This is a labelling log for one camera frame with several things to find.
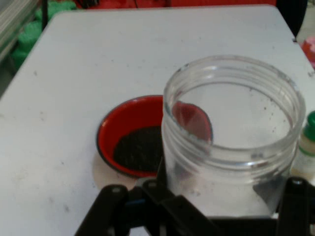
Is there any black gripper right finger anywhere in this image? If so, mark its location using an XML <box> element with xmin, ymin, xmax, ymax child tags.
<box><xmin>275</xmin><ymin>177</ymin><xmax>315</xmax><ymax>236</ymax></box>

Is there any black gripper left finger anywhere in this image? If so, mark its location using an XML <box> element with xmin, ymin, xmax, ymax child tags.
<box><xmin>75</xmin><ymin>157</ymin><xmax>217</xmax><ymax>236</ymax></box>

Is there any clear plastic jar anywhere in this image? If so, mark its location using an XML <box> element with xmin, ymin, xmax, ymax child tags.
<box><xmin>161</xmin><ymin>55</ymin><xmax>307</xmax><ymax>219</ymax></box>

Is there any spice bottle with green lid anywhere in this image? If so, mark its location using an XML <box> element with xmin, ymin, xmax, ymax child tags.
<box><xmin>292</xmin><ymin>110</ymin><xmax>315</xmax><ymax>185</ymax></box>

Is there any black seeds heap in bowl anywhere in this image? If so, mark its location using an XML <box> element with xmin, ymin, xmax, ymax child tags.
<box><xmin>112</xmin><ymin>125</ymin><xmax>164</xmax><ymax>173</ymax></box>

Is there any red bowl with black rim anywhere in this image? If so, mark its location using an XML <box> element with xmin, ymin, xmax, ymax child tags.
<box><xmin>95</xmin><ymin>95</ymin><xmax>214</xmax><ymax>179</ymax></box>

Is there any small green foam block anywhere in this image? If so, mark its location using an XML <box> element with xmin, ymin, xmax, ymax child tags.
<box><xmin>12</xmin><ymin>19</ymin><xmax>44</xmax><ymax>67</ymax></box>

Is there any large green foam block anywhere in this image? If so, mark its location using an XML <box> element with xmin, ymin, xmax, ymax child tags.
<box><xmin>34</xmin><ymin>0</ymin><xmax>77</xmax><ymax>20</ymax></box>

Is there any aluminium rail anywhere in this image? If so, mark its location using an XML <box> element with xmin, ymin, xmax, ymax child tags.
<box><xmin>0</xmin><ymin>0</ymin><xmax>37</xmax><ymax>62</ymax></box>

